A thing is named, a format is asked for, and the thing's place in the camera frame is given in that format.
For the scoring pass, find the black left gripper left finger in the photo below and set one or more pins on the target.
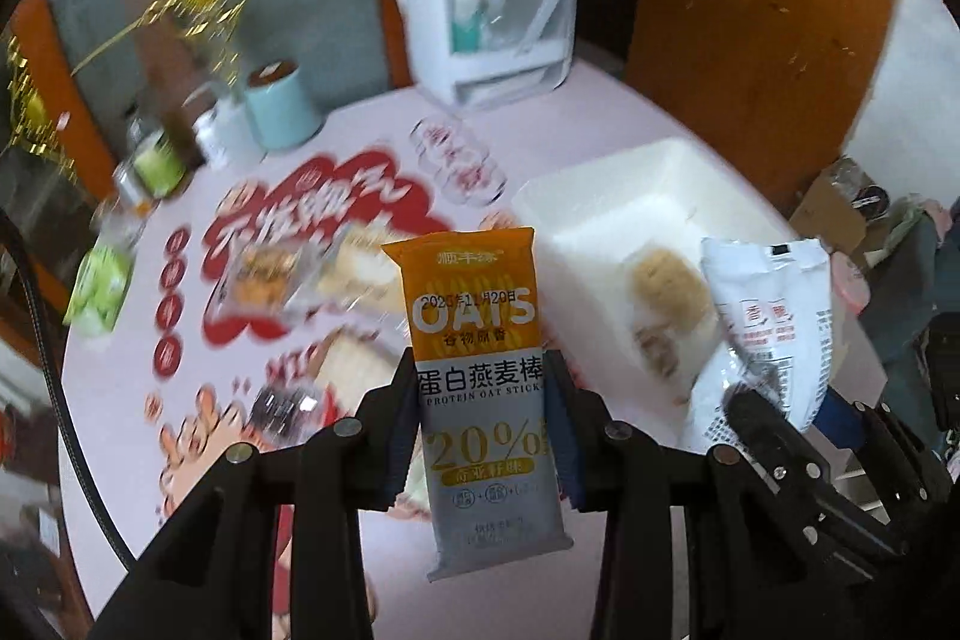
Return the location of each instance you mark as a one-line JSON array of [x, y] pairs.
[[210, 571]]

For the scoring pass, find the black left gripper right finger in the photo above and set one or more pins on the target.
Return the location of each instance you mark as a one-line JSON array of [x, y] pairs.
[[759, 563]]

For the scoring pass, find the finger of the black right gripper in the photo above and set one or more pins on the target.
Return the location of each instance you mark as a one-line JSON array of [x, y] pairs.
[[772, 441]]

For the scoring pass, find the white snack packet red print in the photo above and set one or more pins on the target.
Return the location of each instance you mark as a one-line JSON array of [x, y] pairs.
[[774, 304]]

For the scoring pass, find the orange oat stick packet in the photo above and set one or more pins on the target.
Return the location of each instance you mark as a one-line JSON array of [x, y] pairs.
[[474, 321]]

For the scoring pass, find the clear pack brown snack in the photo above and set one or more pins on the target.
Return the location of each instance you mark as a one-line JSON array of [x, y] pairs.
[[270, 280]]

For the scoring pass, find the pink plastic stool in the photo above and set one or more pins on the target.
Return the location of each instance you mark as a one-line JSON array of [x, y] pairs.
[[849, 284]]

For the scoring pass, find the round rice cracker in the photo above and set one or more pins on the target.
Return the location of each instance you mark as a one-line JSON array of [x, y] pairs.
[[664, 283]]

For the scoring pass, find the cardboard box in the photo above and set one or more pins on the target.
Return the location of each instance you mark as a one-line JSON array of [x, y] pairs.
[[845, 209]]

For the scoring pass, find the green tissue pack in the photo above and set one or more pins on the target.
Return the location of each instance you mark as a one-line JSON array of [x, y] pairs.
[[99, 290]]

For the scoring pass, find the white plastic bin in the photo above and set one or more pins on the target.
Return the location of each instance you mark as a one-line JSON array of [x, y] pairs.
[[591, 220]]

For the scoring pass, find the green label glass bottle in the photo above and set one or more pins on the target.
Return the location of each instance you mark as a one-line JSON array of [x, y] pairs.
[[154, 158]]

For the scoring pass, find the white squeeze bottle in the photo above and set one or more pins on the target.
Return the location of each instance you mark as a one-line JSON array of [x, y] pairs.
[[223, 131]]

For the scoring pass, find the light blue canister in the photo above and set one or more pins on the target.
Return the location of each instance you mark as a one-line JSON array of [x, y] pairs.
[[282, 113]]

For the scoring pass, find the brown wooden cabinet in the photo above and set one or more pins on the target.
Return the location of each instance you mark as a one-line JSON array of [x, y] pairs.
[[774, 86]]

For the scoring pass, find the white storage box clear window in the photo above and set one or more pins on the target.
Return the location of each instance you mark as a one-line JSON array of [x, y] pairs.
[[469, 54]]

